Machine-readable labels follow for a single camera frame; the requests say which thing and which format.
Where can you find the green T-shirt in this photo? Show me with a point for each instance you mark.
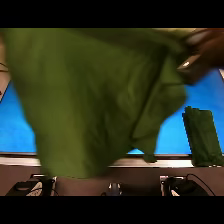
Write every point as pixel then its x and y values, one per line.
pixel 90 100

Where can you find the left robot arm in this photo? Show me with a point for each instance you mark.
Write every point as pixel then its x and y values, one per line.
pixel 31 186

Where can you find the folded dark green garment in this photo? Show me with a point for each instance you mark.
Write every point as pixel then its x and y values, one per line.
pixel 202 136

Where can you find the silver frame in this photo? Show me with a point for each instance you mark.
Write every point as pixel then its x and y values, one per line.
pixel 160 162

